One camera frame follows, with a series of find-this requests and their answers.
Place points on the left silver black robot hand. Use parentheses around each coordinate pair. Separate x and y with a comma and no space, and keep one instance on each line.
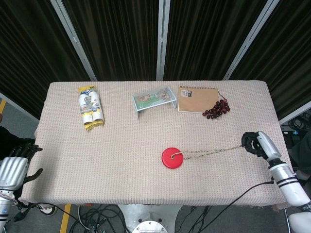
(13,170)

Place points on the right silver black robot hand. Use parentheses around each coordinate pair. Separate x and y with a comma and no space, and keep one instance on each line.
(262,145)

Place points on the red disc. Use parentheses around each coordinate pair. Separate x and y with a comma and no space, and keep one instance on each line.
(172,157)

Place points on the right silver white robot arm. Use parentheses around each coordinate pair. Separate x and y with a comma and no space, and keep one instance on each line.
(290,187)

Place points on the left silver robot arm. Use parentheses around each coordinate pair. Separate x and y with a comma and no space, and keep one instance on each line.
(6,206)

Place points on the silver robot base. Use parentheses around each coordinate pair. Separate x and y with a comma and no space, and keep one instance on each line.
(149,218)

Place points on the dark red grape bunch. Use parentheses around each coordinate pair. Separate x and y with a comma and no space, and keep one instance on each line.
(218,108)

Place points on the brown spiral notebook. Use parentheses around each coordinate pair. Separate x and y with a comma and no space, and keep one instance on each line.
(198,100)

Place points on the yellow white snack package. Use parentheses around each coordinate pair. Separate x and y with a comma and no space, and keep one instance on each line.
(91,108)

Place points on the beige woven tablecloth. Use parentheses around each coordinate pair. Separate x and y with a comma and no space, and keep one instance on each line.
(121,157)

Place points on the black curtain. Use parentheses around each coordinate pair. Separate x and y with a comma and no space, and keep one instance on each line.
(121,36)

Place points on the grey metal frame post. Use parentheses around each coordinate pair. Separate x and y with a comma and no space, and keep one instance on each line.
(250,38)
(162,38)
(73,38)

